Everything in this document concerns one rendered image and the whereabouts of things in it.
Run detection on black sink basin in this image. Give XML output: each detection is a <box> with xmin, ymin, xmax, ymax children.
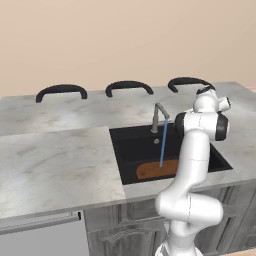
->
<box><xmin>109</xmin><ymin>123</ymin><xmax>234</xmax><ymax>186</ymax></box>

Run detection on grey metal sink faucet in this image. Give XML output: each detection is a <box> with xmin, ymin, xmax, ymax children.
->
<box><xmin>150</xmin><ymin>102</ymin><xmax>171</xmax><ymax>134</ymax></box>

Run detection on blue water stream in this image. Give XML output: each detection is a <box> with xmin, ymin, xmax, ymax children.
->
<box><xmin>158</xmin><ymin>118</ymin><xmax>169</xmax><ymax>169</ymax></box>

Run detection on brown wooden cutting board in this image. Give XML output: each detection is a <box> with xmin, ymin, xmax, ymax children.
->
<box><xmin>135</xmin><ymin>158</ymin><xmax>181</xmax><ymax>181</ymax></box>

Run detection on black curved chair back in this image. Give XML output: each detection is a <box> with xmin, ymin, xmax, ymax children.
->
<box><xmin>167</xmin><ymin>76</ymin><xmax>216</xmax><ymax>94</ymax></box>
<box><xmin>105</xmin><ymin>80</ymin><xmax>155</xmax><ymax>98</ymax></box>
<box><xmin>35</xmin><ymin>83</ymin><xmax>88</xmax><ymax>104</ymax></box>

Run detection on grey cupboard door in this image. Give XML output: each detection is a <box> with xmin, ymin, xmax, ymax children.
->
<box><xmin>83</xmin><ymin>198</ymin><xmax>170</xmax><ymax>256</ymax></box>
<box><xmin>194</xmin><ymin>184</ymin><xmax>256</xmax><ymax>256</ymax></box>

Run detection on grey dishwasher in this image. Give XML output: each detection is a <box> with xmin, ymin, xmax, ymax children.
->
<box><xmin>0</xmin><ymin>210</ymin><xmax>91</xmax><ymax>256</ymax></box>

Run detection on grey ornate cupboard handle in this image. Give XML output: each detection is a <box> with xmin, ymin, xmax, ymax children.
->
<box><xmin>100</xmin><ymin>227</ymin><xmax>150</xmax><ymax>244</ymax></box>

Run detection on grey dishwasher handle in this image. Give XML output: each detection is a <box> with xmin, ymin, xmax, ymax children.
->
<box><xmin>0</xmin><ymin>211</ymin><xmax>83</xmax><ymax>236</ymax></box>

